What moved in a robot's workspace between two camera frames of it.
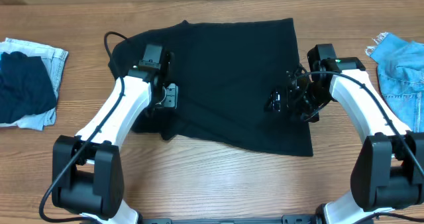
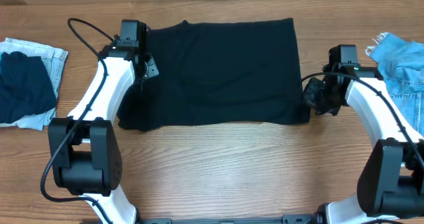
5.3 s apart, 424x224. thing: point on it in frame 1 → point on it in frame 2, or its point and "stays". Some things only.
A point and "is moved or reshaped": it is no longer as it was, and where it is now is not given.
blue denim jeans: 401,73 stays
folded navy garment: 26,87 stays
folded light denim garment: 55,60 stays
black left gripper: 171,96 → 150,69
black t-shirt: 225,73 is moved or reshaped
